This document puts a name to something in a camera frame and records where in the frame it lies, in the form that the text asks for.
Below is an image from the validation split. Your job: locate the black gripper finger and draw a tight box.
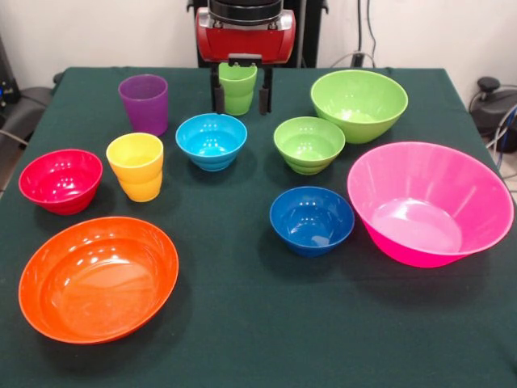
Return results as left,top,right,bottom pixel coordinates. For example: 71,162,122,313
210,66,228,114
258,66,275,116

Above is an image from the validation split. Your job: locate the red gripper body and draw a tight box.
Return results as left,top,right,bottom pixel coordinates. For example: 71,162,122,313
195,6,296,69

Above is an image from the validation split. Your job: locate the green cup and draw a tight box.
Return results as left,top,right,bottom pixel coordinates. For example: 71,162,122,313
218,62,259,116

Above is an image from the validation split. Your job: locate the light blue bowl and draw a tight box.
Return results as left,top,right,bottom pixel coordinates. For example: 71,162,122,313
174,112,248,172

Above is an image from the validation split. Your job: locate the small green bowl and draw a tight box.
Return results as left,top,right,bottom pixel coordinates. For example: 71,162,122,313
273,116,347,175

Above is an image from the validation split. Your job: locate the purple cup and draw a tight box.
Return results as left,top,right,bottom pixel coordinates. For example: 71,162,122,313
117,74,169,137

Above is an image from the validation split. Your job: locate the large green bowl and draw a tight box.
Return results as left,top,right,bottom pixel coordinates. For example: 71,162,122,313
309,69,409,145

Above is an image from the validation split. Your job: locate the yellow cup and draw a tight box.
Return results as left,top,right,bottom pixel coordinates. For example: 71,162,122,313
105,132,165,203

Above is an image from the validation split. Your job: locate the dark blue bowl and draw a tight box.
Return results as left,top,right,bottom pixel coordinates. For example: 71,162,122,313
269,186,355,258

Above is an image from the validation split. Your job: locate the red bowl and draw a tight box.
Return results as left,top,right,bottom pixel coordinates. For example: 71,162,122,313
18,148,104,216

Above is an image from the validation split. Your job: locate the large pink bowl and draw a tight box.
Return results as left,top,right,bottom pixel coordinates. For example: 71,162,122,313
347,141,515,269

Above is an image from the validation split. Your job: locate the dark green tablecloth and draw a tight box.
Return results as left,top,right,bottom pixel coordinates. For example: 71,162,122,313
0,66,517,388

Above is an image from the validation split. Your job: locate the large orange bowl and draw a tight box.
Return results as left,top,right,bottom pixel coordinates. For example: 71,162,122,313
18,216,180,345

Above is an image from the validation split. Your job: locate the black wall cable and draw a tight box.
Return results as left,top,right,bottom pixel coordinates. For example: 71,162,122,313
330,0,379,68

